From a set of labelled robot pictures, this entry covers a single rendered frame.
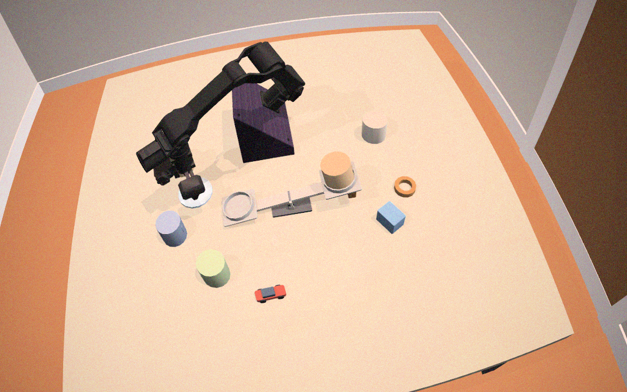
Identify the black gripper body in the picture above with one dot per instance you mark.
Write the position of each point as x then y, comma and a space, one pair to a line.
193, 185

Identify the pale wooden balance beam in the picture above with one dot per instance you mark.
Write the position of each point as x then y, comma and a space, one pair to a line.
241, 206

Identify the pale yellow cylinder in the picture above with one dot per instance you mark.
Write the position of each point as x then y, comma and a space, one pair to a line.
213, 268

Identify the red toy car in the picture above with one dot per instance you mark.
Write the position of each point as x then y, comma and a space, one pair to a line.
268, 293

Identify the orange ring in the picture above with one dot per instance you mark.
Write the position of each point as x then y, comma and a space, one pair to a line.
408, 180

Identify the tan cylinder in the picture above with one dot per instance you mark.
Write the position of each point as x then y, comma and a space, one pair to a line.
337, 170

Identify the blue box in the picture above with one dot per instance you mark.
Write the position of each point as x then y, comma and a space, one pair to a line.
390, 217

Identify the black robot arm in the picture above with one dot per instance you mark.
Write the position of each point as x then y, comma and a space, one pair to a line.
175, 129

